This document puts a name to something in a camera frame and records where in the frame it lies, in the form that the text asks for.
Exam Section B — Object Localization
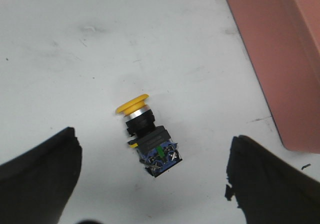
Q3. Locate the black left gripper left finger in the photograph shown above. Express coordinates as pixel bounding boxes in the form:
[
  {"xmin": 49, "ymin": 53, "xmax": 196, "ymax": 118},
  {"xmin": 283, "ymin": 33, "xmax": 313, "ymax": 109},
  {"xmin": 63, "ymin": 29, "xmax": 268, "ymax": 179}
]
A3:
[{"xmin": 0, "ymin": 127, "xmax": 82, "ymax": 224}]

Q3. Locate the pink plastic bin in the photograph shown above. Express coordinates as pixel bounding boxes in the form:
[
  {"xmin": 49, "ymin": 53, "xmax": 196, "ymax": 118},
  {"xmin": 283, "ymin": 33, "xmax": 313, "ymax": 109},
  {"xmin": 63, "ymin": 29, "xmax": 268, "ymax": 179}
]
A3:
[{"xmin": 227, "ymin": 0, "xmax": 320, "ymax": 153}]

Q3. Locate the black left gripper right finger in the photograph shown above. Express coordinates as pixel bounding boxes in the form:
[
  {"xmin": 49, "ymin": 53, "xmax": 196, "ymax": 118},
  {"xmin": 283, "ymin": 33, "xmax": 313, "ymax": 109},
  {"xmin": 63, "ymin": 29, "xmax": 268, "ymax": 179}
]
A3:
[{"xmin": 225, "ymin": 135, "xmax": 320, "ymax": 224}]

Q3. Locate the yellow mushroom push button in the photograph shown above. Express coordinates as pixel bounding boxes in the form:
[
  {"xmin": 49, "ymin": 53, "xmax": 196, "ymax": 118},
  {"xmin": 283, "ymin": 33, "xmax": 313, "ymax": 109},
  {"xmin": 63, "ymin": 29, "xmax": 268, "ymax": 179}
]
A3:
[{"xmin": 115, "ymin": 94, "xmax": 183, "ymax": 178}]

